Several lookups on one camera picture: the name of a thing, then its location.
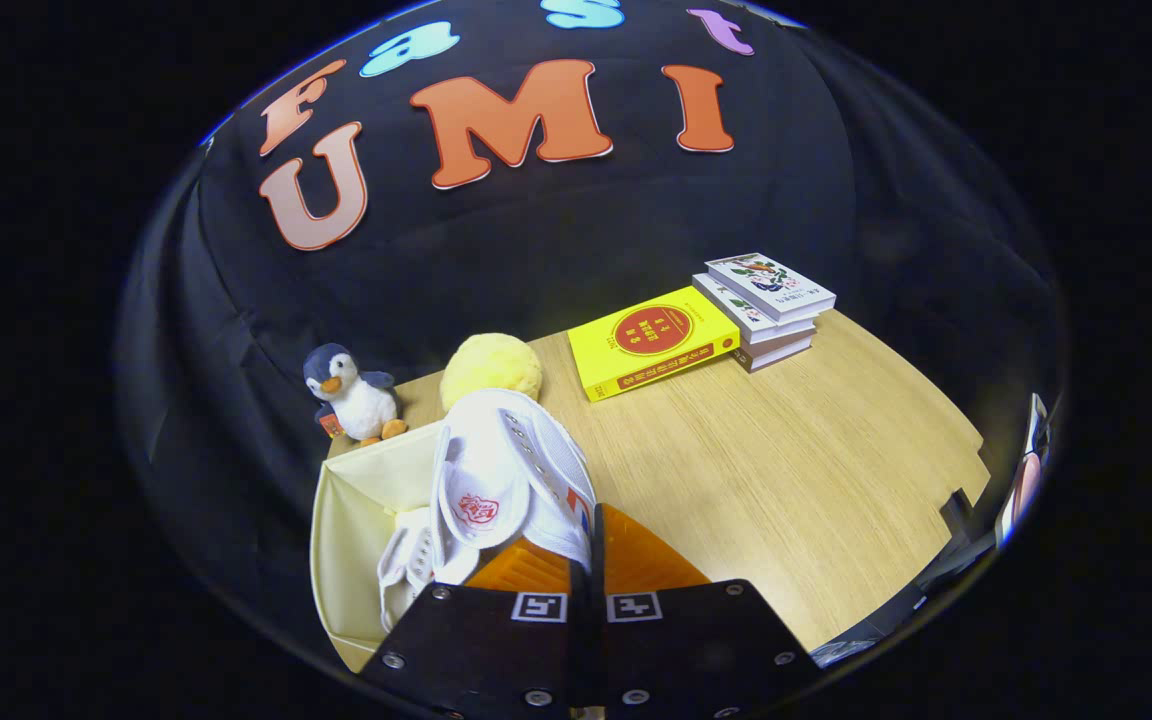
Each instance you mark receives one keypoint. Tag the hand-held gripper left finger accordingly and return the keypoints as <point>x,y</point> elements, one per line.
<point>496,650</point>

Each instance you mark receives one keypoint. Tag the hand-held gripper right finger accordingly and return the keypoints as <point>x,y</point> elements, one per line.
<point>696,650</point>

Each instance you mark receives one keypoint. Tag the white canvas shoe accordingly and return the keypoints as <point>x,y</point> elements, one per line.
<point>411,570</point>
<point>496,460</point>

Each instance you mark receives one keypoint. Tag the beige fabric storage box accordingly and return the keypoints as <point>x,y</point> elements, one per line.
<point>346,540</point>

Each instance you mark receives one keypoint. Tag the penguin plush toy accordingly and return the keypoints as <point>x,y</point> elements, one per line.
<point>361,405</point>

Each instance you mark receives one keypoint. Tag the yellow round plush toy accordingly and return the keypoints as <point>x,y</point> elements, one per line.
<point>491,370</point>

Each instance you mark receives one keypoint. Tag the brown-edged paperback book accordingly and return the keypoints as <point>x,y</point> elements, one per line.
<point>776,353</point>

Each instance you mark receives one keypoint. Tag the yellow book with red circle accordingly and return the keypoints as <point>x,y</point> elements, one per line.
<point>651,345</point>

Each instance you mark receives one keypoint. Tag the white book with floral cover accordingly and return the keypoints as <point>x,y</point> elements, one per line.
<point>771,285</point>

